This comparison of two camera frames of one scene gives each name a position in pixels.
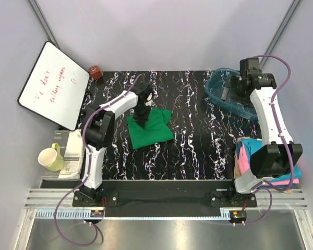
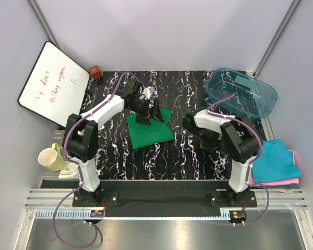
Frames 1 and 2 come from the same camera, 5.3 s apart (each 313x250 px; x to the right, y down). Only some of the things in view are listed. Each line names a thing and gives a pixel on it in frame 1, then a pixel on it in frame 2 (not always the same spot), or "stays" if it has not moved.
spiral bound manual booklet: x=72 y=150 stays
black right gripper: x=232 y=82 to x=216 y=145
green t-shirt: x=157 y=129 stays
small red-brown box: x=95 y=72 stays
